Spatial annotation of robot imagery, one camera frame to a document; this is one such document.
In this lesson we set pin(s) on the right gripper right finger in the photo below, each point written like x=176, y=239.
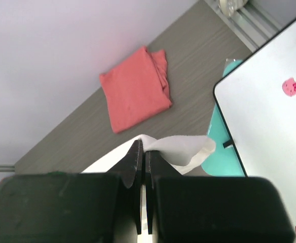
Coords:
x=212, y=209

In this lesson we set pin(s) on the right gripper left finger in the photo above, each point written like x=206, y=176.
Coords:
x=86, y=207

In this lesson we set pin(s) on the white t shirt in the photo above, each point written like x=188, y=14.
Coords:
x=184, y=153

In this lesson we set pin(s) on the white whiteboard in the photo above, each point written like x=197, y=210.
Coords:
x=257, y=101

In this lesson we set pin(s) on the green t shirt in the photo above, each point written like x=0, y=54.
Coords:
x=56, y=173

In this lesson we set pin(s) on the teal board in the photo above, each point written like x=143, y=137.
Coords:
x=224, y=161

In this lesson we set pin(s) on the folded pink t shirt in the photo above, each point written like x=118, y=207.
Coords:
x=136, y=89

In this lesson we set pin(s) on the yellow white mug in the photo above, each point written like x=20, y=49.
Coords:
x=229, y=7

